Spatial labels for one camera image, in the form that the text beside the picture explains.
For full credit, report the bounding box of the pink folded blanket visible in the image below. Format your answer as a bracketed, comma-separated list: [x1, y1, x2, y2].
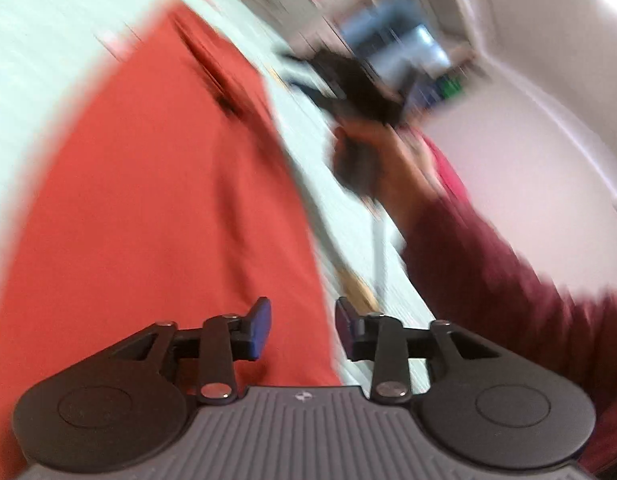
[413, 127, 466, 201]

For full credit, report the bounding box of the person's right forearm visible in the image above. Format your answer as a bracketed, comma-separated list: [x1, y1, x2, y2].
[393, 194, 617, 476]

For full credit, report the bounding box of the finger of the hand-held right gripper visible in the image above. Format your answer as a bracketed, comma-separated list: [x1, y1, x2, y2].
[287, 79, 339, 113]
[278, 51, 319, 68]

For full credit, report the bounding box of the red t-shirt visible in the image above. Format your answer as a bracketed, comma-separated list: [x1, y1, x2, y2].
[0, 2, 341, 480]

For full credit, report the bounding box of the pile of colourful bags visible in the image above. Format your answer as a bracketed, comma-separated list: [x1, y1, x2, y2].
[428, 72, 464, 106]

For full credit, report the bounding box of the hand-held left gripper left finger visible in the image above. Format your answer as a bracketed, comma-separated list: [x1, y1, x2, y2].
[111, 296, 272, 404]

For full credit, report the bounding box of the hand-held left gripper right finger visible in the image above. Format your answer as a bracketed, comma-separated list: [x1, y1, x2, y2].
[335, 297, 501, 404]

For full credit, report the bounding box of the person's right hand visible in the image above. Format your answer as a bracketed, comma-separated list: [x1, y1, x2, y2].
[333, 119, 441, 233]

